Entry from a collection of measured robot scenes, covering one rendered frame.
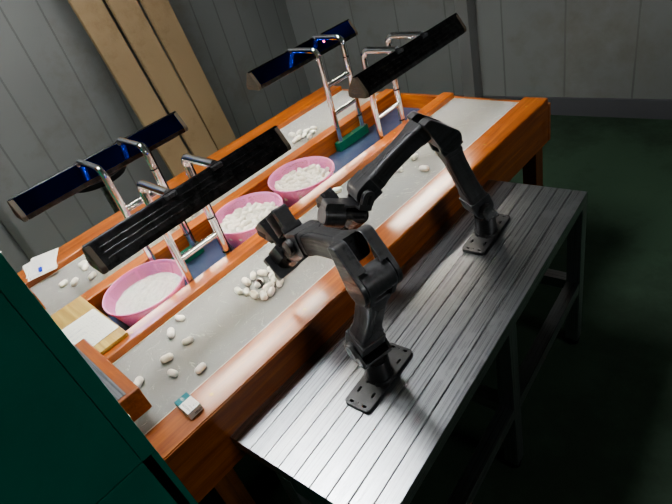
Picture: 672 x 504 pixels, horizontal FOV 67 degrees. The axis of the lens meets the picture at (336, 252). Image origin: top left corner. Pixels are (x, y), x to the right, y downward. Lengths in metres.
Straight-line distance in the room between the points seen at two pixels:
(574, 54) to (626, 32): 0.31
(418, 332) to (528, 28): 2.76
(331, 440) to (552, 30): 3.07
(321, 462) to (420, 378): 0.29
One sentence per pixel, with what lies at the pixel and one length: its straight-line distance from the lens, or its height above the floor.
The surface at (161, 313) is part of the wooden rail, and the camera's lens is 1.57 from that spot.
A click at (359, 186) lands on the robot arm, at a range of 1.29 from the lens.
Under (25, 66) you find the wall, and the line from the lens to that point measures 3.58.
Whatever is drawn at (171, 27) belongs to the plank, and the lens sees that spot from 3.55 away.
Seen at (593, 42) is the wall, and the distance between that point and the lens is 3.69.
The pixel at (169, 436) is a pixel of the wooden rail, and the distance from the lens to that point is 1.24.
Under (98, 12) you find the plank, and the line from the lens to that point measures 3.36.
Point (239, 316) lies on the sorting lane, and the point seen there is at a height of 0.74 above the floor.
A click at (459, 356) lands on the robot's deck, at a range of 1.27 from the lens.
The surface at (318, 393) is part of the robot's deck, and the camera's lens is 1.27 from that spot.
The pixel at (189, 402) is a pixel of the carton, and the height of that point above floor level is 0.79.
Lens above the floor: 1.63
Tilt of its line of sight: 35 degrees down
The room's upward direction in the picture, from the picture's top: 17 degrees counter-clockwise
